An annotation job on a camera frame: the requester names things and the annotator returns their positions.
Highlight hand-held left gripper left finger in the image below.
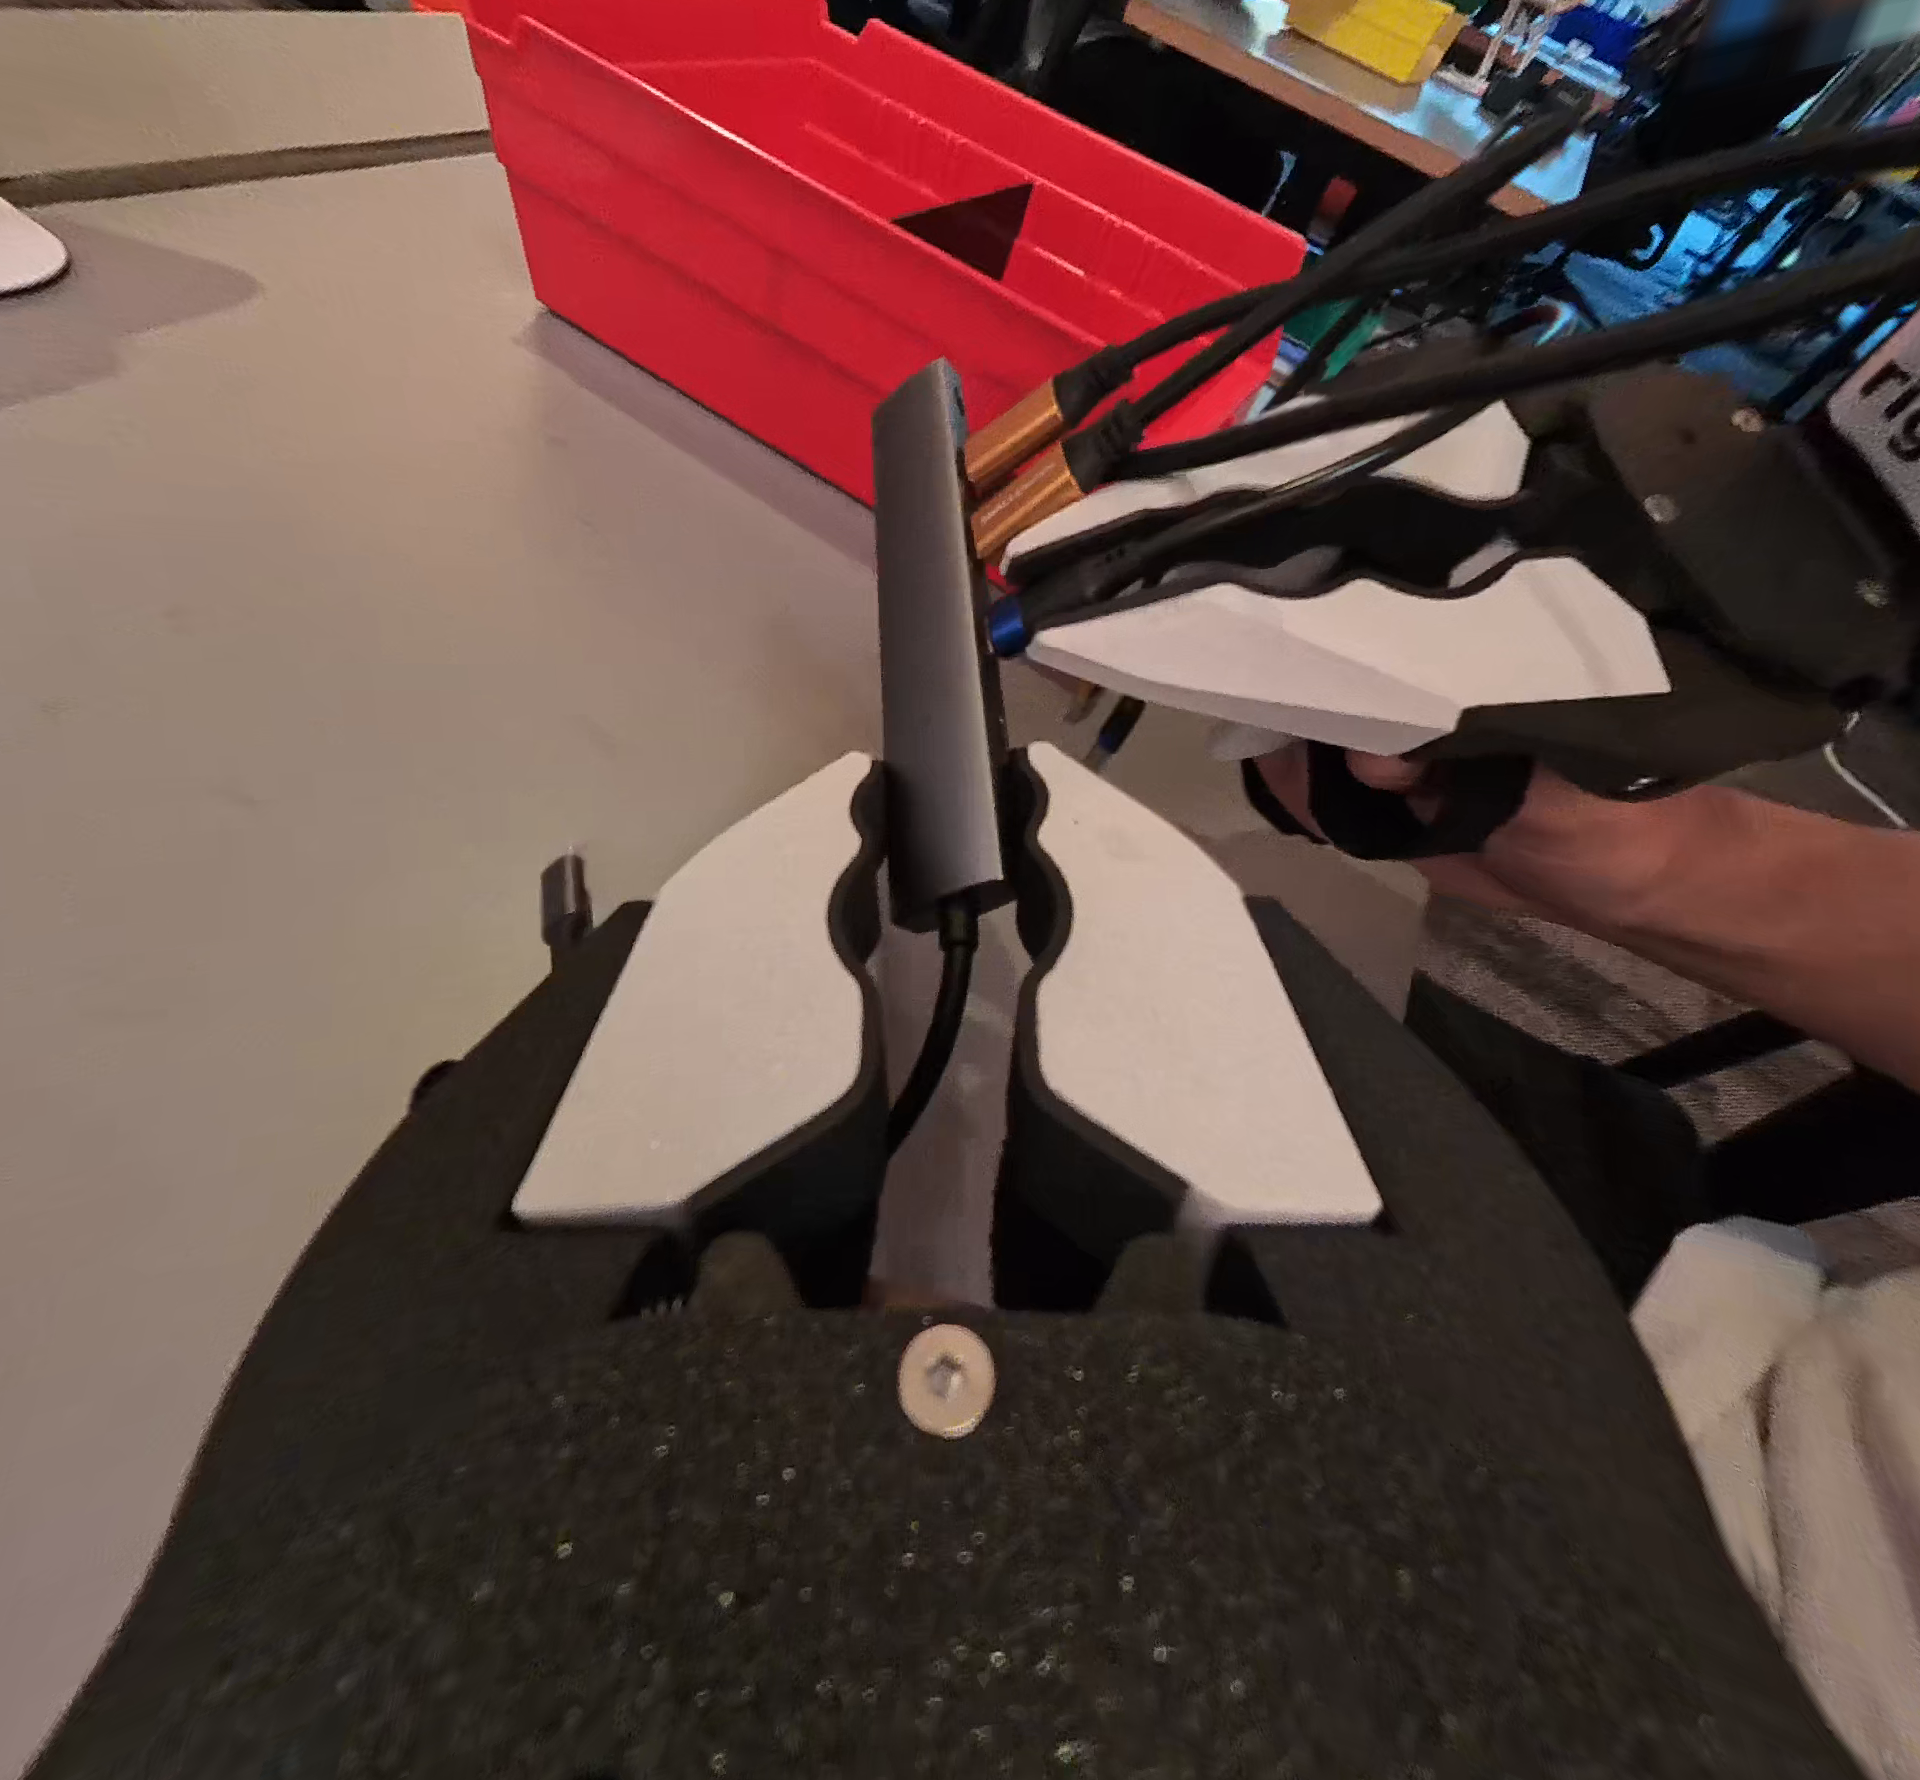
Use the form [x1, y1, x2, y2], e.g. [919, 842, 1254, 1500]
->
[514, 751, 887, 1275]

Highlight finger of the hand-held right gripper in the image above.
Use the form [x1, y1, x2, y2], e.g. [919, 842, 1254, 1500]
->
[997, 397, 1536, 591]
[1021, 548, 1675, 762]

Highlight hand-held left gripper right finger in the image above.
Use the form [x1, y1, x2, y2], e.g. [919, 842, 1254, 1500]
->
[1010, 745, 1388, 1275]

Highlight black cable blue plugs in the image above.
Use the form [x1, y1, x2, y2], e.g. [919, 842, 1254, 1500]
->
[986, 235, 1920, 774]

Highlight black cable orange plugs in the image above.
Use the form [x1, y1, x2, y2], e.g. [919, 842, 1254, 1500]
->
[970, 130, 1920, 562]
[963, 99, 1591, 490]

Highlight grey USB hub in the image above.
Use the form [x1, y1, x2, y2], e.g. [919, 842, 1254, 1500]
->
[540, 359, 1010, 1153]

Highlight red storage bin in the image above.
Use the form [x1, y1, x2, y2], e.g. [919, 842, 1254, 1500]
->
[454, 0, 1310, 507]

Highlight grey desk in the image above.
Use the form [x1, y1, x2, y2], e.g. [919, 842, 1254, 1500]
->
[0, 10, 1427, 1780]

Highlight person's right hand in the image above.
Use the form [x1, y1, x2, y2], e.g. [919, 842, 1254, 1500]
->
[1253, 745, 1709, 949]

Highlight wooden table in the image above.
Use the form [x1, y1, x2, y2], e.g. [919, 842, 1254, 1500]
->
[1123, 0, 1591, 214]

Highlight person's dark trousers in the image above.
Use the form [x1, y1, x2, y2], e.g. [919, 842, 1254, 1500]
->
[1408, 976, 1709, 1302]

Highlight yellow storage bin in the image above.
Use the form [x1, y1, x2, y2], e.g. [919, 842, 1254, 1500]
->
[1286, 0, 1472, 86]

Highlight black bin divider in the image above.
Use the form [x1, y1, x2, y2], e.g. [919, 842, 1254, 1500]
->
[893, 182, 1035, 280]

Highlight person's cream shirt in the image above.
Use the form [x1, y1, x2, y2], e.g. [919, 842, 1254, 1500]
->
[1632, 1215, 1920, 1780]

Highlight white stand with black board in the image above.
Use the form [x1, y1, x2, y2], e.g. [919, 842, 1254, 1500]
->
[0, 197, 69, 298]

